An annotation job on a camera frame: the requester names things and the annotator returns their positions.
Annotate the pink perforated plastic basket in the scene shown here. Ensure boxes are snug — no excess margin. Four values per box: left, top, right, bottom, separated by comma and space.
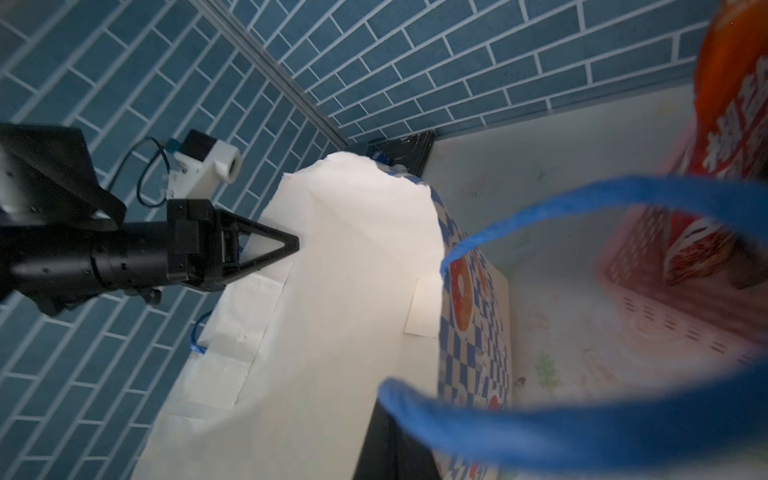
583, 206, 767, 387

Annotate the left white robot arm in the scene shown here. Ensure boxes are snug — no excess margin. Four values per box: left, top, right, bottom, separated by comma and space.
1, 124, 300, 316

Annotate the orange red condiment packet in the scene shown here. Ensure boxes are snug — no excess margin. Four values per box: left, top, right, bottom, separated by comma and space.
663, 1, 767, 285

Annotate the white checkered paper bag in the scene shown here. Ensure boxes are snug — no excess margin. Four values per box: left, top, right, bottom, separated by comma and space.
133, 152, 511, 479

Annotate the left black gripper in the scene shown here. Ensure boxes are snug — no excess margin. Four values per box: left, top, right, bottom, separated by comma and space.
90, 200, 300, 294

